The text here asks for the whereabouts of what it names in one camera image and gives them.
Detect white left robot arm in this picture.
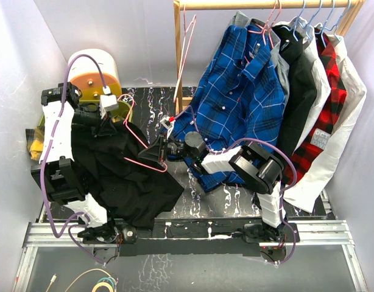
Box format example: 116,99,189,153
30,82,118,243

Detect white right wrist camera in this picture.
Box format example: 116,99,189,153
160,115,175,139

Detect blue wire hanger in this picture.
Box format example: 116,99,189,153
280,0,306,42
323,0,352,42
307,0,328,46

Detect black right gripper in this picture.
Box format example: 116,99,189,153
138,131,195,164

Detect black hanging shirt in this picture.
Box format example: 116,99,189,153
272,25,317,158

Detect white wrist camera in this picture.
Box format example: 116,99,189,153
99,86,119,119
160,115,175,139

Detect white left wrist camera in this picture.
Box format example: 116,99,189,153
99,86,119,119

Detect green plastic basket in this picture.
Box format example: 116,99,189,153
37,100,133,128

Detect pink hanger holding blue shirt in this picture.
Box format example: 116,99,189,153
248,0,282,49

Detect pink wire hanger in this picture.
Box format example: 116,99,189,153
117,94,168,173
173,1,197,102

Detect yellow plaid shirt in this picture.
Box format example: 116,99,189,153
25,116,44,161

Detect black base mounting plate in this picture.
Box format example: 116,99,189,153
78,217,300,259

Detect white grey hanging shirt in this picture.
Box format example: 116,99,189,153
275,18,331,150

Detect wooden clothes rack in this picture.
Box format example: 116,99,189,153
173,1,365,114

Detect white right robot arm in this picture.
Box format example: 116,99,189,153
138,131,286,242

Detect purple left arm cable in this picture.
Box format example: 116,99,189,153
39,54,113,265

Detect red black plaid shirt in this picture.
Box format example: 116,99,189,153
291,28,347,182

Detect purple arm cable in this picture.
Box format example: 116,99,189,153
171,105,298,264
39,54,113,265

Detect coiled cables on floor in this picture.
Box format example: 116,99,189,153
46,268,119,292

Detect blue plaid shirt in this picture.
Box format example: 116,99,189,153
160,24,287,193

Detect white orange drawer box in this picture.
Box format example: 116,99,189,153
68,49,122,102

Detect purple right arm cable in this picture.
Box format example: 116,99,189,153
171,105,298,264

